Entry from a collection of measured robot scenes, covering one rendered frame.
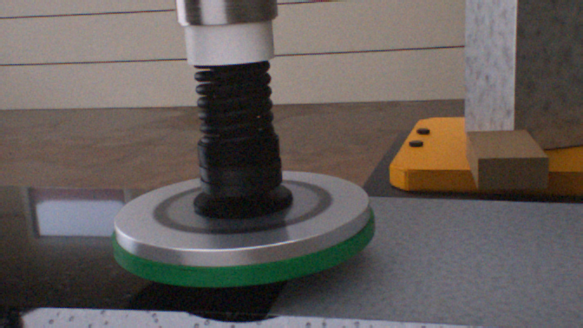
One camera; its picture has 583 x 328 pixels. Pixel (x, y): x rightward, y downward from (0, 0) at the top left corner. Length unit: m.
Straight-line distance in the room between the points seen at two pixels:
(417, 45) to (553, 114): 5.41
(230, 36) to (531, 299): 0.29
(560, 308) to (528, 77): 0.81
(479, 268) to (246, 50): 0.26
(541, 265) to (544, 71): 0.75
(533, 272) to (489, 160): 0.51
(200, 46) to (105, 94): 7.18
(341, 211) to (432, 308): 0.10
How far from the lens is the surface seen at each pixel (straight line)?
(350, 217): 0.53
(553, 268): 0.59
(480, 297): 0.53
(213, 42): 0.52
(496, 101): 1.34
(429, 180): 1.21
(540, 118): 1.32
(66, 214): 0.81
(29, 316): 0.59
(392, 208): 0.73
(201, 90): 0.54
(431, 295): 0.53
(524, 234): 0.66
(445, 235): 0.65
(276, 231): 0.50
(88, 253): 0.68
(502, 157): 1.08
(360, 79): 6.79
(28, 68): 8.12
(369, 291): 0.54
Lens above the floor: 1.09
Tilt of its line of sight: 14 degrees down
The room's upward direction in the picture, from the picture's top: 4 degrees counter-clockwise
